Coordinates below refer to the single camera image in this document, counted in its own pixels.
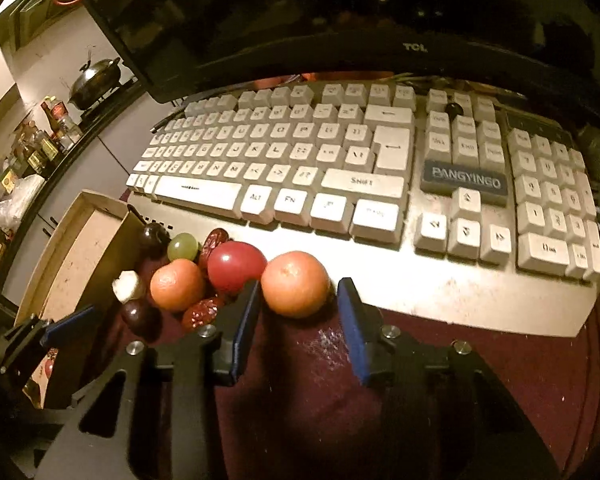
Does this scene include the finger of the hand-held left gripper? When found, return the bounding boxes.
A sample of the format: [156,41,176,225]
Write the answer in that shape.
[0,305,97,376]

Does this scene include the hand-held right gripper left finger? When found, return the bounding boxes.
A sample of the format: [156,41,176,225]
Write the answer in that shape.
[32,280,262,480]

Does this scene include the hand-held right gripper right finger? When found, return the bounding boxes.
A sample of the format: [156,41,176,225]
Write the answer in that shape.
[336,277,561,480]

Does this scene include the red date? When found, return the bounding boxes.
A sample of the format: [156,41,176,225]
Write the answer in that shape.
[181,296,228,331]
[200,228,230,261]

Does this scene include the red apple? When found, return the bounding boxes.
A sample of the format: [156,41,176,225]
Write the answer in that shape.
[207,241,268,296]

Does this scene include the orange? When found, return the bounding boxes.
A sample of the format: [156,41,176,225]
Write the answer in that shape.
[150,259,206,312]
[260,251,331,318]

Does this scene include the shallow cardboard tray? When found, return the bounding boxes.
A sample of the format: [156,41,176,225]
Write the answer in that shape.
[12,189,146,411]

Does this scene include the dark plum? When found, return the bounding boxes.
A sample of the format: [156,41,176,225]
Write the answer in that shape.
[120,299,162,338]

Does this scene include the white cube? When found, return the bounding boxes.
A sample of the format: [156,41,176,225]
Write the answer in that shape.
[111,270,146,303]

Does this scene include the green grape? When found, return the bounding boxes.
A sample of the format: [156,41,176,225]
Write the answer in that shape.
[167,232,201,262]

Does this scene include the dark red table mat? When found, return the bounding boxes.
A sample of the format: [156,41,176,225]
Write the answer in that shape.
[80,280,600,480]

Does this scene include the dark grape near keyboard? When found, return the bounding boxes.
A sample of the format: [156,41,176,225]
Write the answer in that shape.
[139,222,171,260]

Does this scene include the clear plastic bag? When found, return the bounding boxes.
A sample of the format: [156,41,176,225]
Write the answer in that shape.
[0,175,46,231]

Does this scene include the white computer keyboard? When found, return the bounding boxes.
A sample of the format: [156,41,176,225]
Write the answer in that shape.
[125,77,600,338]

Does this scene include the grey kitchen counter cabinets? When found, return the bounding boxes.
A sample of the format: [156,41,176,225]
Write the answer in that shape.
[0,75,181,311]

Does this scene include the row of sauce bottles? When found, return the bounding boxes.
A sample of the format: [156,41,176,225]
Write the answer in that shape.
[10,95,83,171]

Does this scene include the steel wok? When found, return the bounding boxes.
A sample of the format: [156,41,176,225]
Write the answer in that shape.
[67,50,123,111]

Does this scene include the black computer monitor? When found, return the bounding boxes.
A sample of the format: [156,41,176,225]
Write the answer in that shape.
[60,0,600,106]

